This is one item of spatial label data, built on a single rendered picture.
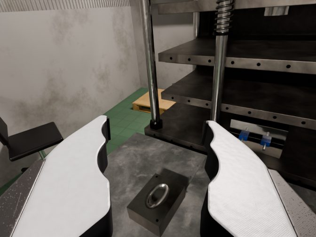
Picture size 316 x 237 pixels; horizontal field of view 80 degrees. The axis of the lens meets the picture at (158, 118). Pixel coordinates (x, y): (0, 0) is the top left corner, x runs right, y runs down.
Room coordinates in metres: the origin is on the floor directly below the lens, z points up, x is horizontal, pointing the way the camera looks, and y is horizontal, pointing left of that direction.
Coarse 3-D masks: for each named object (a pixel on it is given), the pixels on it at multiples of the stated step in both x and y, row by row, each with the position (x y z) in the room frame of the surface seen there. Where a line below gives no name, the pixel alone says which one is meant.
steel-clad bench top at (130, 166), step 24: (144, 144) 0.94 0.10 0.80; (168, 144) 0.92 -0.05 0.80; (120, 168) 0.75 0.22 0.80; (144, 168) 0.74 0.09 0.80; (168, 168) 0.72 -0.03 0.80; (192, 168) 0.71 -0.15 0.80; (120, 192) 0.60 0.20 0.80; (192, 192) 0.56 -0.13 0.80; (312, 192) 0.51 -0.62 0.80; (120, 216) 0.48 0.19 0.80; (192, 216) 0.45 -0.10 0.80
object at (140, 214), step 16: (160, 176) 0.61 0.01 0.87; (144, 192) 0.53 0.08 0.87; (160, 192) 0.54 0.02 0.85; (176, 192) 0.51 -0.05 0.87; (128, 208) 0.46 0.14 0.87; (144, 208) 0.46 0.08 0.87; (160, 208) 0.45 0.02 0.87; (176, 208) 0.48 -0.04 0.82; (144, 224) 0.42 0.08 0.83; (160, 224) 0.39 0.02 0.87
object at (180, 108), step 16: (176, 112) 1.34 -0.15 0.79; (192, 112) 1.32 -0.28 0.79; (208, 112) 1.30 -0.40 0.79; (224, 112) 1.28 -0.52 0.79; (144, 128) 1.15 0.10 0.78; (176, 128) 1.11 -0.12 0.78; (192, 128) 1.09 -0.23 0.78; (224, 128) 1.06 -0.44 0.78; (304, 128) 0.98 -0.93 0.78; (176, 144) 1.00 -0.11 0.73; (192, 144) 0.93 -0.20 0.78; (288, 144) 0.84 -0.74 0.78; (304, 144) 0.83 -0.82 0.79; (272, 160) 0.73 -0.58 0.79; (288, 160) 0.72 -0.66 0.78; (304, 160) 0.71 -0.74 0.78; (288, 176) 0.64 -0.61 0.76; (304, 176) 0.61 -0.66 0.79
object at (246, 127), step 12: (240, 120) 0.87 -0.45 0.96; (252, 120) 0.86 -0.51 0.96; (264, 120) 0.85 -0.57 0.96; (240, 132) 0.86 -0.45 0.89; (252, 132) 0.83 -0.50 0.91; (264, 132) 0.79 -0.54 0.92; (276, 132) 0.76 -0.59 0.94; (252, 144) 0.82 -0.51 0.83; (276, 144) 0.76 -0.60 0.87; (276, 156) 0.75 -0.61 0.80
